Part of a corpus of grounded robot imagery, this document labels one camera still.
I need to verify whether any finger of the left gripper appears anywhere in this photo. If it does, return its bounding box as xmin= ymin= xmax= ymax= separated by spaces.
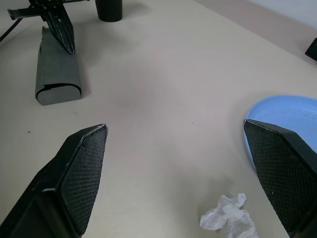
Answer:
xmin=55 ymin=6 xmax=76 ymax=55
xmin=40 ymin=9 xmax=73 ymax=55

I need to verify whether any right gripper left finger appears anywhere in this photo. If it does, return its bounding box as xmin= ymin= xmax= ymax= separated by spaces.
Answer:
xmin=0 ymin=123 xmax=109 ymax=238

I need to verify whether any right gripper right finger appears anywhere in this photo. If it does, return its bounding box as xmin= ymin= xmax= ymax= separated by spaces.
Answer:
xmin=242 ymin=119 xmax=317 ymax=238

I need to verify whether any black plastic cup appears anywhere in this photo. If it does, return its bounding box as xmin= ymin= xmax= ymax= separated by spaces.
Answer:
xmin=95 ymin=0 xmax=124 ymax=23

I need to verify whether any light blue plate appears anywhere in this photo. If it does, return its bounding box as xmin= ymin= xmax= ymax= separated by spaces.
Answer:
xmin=244 ymin=95 xmax=317 ymax=172

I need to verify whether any crumpled white tissue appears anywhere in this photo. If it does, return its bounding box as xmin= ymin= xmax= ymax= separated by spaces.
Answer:
xmin=199 ymin=192 xmax=260 ymax=238

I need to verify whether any black box with coloured buttons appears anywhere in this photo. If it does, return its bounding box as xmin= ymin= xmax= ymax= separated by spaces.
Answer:
xmin=305 ymin=38 xmax=317 ymax=60

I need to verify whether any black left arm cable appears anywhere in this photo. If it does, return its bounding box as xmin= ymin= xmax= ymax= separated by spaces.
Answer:
xmin=0 ymin=18 xmax=22 ymax=43

